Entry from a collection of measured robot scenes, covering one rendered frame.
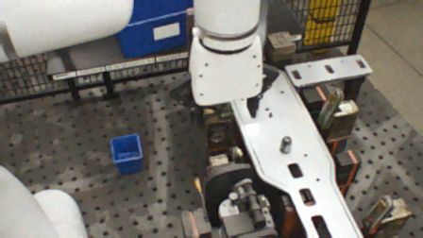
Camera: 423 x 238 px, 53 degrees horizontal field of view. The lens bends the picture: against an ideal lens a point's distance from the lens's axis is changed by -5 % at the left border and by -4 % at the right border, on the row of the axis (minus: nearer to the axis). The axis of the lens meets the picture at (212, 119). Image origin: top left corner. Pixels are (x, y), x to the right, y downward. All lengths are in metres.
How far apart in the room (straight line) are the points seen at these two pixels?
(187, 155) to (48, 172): 0.50
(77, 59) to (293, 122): 0.73
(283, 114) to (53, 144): 0.88
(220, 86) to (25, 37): 0.28
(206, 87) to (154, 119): 1.12
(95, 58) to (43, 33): 1.03
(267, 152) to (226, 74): 0.64
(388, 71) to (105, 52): 2.17
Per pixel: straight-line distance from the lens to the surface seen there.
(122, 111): 1.79
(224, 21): 0.54
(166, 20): 1.44
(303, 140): 1.28
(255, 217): 0.90
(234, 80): 0.62
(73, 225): 0.91
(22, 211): 0.75
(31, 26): 0.48
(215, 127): 1.24
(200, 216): 1.02
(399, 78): 3.19
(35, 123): 1.83
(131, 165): 1.53
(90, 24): 0.49
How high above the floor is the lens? 1.96
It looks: 48 degrees down
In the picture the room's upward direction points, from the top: straight up
